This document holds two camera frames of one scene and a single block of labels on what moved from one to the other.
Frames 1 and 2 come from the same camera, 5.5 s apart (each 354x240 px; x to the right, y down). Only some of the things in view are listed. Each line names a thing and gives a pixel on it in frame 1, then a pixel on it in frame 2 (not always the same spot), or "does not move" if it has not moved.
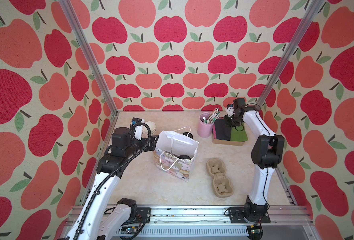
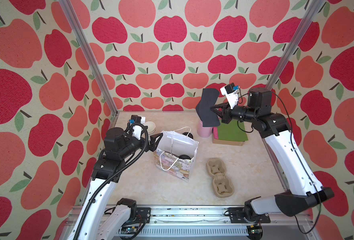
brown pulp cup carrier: (222, 186) does not move
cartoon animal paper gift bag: (174, 154) does not move
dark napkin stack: (223, 131) → (208, 116)
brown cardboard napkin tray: (227, 142) does not move
